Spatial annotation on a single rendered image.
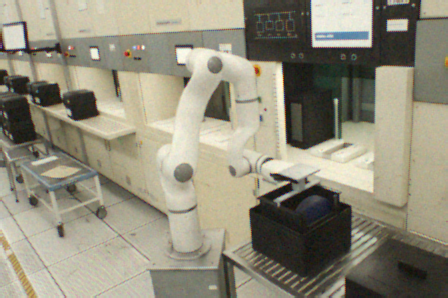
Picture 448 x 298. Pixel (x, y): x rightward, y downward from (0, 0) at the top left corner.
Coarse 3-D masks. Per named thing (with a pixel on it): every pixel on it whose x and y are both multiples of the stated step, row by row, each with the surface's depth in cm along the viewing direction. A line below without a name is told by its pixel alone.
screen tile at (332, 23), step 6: (330, 0) 156; (336, 0) 154; (318, 6) 162; (324, 6) 159; (330, 6) 157; (318, 12) 162; (324, 12) 160; (336, 12) 156; (330, 18) 159; (336, 18) 157; (318, 24) 164; (324, 24) 162; (330, 24) 160; (336, 24) 157
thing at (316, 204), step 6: (324, 198) 142; (312, 204) 139; (318, 204) 141; (324, 204) 143; (330, 204) 146; (306, 210) 137; (312, 210) 140; (318, 210) 142; (324, 210) 144; (330, 210) 147; (312, 216) 140; (318, 216) 143
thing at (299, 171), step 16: (288, 176) 138; (304, 176) 137; (272, 192) 151; (288, 192) 156; (304, 192) 158; (320, 192) 151; (336, 192) 144; (272, 208) 143; (288, 208) 136; (336, 208) 144; (288, 224) 138; (304, 224) 134; (320, 224) 140
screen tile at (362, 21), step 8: (344, 0) 152; (352, 0) 149; (360, 0) 147; (368, 0) 144; (344, 8) 153; (352, 8) 150; (360, 8) 147; (368, 8) 145; (352, 16) 151; (360, 16) 148; (368, 16) 146; (344, 24) 155; (352, 24) 152; (360, 24) 149; (368, 24) 147
